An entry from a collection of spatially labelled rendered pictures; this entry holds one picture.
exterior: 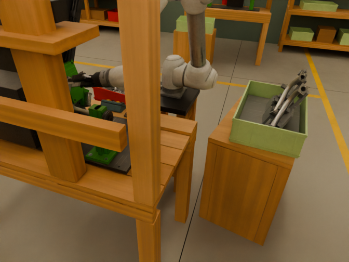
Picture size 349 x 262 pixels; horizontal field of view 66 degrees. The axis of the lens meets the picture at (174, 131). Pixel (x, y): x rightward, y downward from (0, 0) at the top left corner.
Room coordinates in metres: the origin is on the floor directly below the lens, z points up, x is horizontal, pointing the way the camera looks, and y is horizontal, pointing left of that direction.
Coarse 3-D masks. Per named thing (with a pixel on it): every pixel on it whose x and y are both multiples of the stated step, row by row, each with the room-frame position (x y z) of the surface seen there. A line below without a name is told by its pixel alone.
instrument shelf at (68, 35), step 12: (60, 24) 1.02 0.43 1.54; (72, 24) 1.02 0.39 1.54; (84, 24) 1.03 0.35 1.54; (0, 36) 0.86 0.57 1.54; (12, 36) 0.85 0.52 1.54; (24, 36) 0.85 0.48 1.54; (36, 36) 0.86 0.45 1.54; (48, 36) 0.86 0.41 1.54; (60, 36) 0.87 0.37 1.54; (72, 36) 0.89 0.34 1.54; (84, 36) 0.94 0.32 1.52; (96, 36) 1.01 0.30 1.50; (12, 48) 0.85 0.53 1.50; (24, 48) 0.83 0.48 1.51; (36, 48) 0.82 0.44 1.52; (48, 48) 0.80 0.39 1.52; (60, 48) 0.82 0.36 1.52
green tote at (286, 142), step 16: (272, 96) 1.84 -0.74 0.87; (240, 112) 1.63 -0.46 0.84; (304, 112) 1.49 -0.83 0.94; (240, 128) 1.33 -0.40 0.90; (256, 128) 1.30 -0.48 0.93; (272, 128) 1.26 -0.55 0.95; (304, 128) 1.29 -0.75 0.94; (256, 144) 1.29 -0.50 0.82; (272, 144) 1.26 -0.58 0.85; (288, 144) 1.23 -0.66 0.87
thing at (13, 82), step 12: (0, 72) 1.26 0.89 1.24; (12, 72) 1.26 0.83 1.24; (0, 84) 1.12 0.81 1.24; (12, 84) 1.13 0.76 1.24; (12, 96) 1.08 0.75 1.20; (24, 96) 1.10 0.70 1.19; (0, 132) 1.14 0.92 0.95; (12, 132) 1.11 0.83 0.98; (24, 132) 1.09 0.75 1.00; (36, 132) 1.10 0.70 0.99; (24, 144) 1.09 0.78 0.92; (36, 144) 1.08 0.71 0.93
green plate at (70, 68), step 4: (72, 60) 1.39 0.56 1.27; (64, 64) 1.33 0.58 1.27; (68, 64) 1.35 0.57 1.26; (72, 64) 1.37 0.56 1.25; (68, 68) 1.34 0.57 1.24; (72, 68) 1.36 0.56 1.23; (68, 72) 1.32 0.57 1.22; (72, 72) 1.35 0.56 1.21; (76, 72) 1.38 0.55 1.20; (72, 88) 1.30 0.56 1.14; (76, 88) 1.33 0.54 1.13; (80, 88) 1.35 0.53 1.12; (72, 92) 1.29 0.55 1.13; (76, 92) 1.31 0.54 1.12; (80, 92) 1.34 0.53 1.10; (72, 96) 1.27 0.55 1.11; (76, 96) 1.30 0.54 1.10; (80, 96) 1.33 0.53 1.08; (72, 100) 1.27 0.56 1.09; (76, 100) 1.29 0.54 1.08
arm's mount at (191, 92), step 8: (192, 88) 1.88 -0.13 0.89; (160, 96) 1.74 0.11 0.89; (184, 96) 1.75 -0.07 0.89; (192, 96) 1.75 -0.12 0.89; (160, 104) 1.61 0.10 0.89; (168, 104) 1.62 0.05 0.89; (176, 104) 1.62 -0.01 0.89; (184, 104) 1.62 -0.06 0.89; (168, 112) 1.57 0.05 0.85; (176, 112) 1.56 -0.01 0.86; (184, 112) 1.54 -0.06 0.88
